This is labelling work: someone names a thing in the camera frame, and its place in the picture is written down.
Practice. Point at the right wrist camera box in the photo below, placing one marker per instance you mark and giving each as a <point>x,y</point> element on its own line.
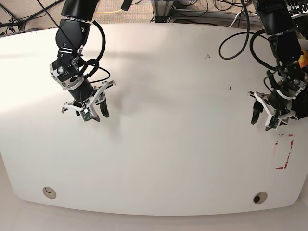
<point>86,114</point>

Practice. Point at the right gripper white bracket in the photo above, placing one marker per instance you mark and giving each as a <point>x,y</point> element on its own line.
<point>97,97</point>

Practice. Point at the red tape rectangle marking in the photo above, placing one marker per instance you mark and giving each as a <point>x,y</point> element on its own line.
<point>282,151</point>

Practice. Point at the left table grommet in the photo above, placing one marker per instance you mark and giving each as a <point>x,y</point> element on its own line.
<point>49,192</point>

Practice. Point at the right table grommet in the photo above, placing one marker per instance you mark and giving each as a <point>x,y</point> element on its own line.
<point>260,198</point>

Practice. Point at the black T-shirt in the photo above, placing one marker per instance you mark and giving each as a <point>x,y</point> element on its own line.
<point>300,104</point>

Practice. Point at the table grommet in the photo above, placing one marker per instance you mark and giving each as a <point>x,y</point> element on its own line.
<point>260,198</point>
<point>49,192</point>

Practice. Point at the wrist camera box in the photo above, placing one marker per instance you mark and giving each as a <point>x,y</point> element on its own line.
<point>86,114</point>
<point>272,122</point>

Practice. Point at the aluminium centre post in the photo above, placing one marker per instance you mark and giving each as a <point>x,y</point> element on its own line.
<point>161,9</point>

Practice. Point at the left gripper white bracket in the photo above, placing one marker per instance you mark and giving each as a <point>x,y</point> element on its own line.
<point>273,105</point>

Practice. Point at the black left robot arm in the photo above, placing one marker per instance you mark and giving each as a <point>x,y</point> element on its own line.
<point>288,89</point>

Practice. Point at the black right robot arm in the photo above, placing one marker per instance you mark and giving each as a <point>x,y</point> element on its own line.
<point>70,70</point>

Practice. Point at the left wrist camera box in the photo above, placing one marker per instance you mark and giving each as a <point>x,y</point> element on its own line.
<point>272,122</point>

